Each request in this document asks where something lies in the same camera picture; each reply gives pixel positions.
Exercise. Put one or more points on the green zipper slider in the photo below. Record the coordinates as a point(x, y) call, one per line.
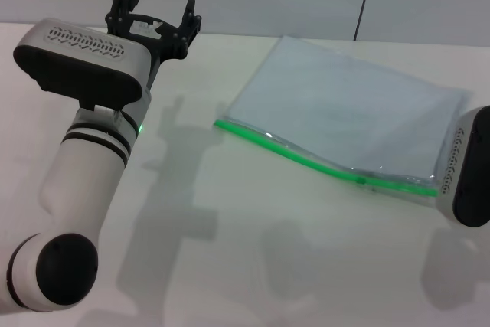
point(360, 180)

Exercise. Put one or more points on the clear green-zip document bag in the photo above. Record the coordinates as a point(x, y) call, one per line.
point(344, 112)

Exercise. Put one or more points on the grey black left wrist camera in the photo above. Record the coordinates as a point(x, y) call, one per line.
point(76, 70)

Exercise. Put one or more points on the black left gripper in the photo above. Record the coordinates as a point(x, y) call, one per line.
point(153, 36)

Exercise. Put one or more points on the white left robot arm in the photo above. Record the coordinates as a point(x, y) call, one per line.
point(88, 174)

